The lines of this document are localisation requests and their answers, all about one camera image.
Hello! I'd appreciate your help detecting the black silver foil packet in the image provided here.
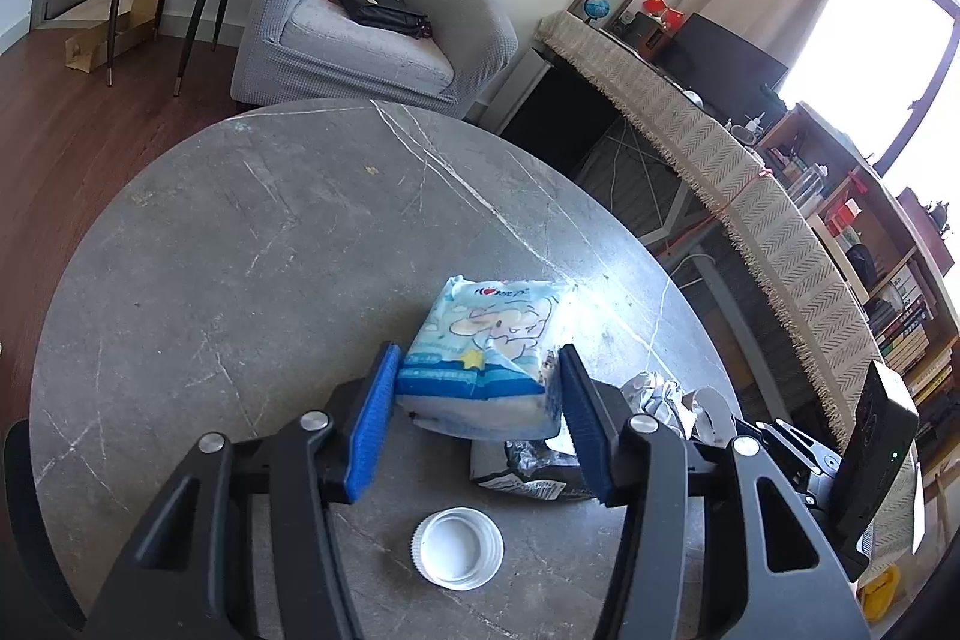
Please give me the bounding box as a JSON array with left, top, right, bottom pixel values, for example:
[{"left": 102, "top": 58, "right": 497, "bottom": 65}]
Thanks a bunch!
[{"left": 470, "top": 437, "right": 601, "bottom": 502}]

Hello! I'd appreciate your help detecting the yellow plastic object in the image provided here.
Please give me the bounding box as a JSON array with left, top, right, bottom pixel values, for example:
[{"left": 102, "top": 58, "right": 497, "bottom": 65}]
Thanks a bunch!
[{"left": 859, "top": 569, "right": 901, "bottom": 618}]

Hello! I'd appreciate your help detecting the blue white tissue packet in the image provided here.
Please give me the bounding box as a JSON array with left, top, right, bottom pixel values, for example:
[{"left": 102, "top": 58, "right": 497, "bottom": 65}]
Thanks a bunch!
[{"left": 395, "top": 275, "right": 572, "bottom": 442}]

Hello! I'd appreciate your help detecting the flat cardboard box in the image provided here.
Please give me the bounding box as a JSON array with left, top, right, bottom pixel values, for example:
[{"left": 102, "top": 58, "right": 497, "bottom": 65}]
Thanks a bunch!
[{"left": 64, "top": 0, "right": 162, "bottom": 71}]

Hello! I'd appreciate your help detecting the beige fringed desk runner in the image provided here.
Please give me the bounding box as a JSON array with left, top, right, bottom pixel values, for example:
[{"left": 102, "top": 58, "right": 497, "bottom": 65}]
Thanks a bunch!
[{"left": 536, "top": 10, "right": 925, "bottom": 558}]

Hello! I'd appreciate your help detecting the black monitor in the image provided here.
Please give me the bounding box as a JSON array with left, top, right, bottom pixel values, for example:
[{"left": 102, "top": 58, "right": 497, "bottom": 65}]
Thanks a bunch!
[{"left": 652, "top": 12, "right": 790, "bottom": 109}]

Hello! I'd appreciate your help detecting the small brown wooden box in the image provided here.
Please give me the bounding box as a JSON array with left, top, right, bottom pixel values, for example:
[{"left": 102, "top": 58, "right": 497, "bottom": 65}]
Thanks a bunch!
[{"left": 626, "top": 12, "right": 668, "bottom": 58}]

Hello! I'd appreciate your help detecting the wooden bookcase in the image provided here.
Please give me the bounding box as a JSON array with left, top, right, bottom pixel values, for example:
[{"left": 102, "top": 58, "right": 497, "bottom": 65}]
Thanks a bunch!
[{"left": 754, "top": 100, "right": 960, "bottom": 461}]

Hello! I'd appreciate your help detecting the round grey marble coffee table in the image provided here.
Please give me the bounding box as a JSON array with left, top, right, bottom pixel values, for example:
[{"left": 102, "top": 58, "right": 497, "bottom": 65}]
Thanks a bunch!
[{"left": 30, "top": 100, "right": 725, "bottom": 640}]

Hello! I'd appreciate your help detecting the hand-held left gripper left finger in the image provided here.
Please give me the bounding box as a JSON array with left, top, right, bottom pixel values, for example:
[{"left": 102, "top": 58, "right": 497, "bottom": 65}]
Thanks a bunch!
[{"left": 86, "top": 342, "right": 406, "bottom": 640}]

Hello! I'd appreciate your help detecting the grey armchair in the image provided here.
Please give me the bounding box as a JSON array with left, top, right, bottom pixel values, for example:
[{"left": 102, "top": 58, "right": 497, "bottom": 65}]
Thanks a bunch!
[{"left": 231, "top": 0, "right": 518, "bottom": 120}]

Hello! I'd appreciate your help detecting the white flat panel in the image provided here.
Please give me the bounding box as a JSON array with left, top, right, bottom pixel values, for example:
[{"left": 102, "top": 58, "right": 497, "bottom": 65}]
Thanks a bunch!
[{"left": 480, "top": 47, "right": 556, "bottom": 135}]

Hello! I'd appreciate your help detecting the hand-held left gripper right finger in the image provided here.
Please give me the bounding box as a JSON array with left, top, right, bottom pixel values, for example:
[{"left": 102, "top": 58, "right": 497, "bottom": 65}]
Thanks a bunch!
[{"left": 559, "top": 344, "right": 875, "bottom": 640}]

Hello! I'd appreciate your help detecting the white paper ball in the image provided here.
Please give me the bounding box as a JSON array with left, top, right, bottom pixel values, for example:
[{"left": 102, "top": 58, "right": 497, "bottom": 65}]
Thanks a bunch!
[{"left": 619, "top": 371, "right": 740, "bottom": 450}]

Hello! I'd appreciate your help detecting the white plastic bottle cap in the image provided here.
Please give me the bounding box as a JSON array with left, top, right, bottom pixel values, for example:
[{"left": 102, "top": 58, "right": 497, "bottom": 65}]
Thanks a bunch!
[{"left": 409, "top": 507, "right": 505, "bottom": 591}]

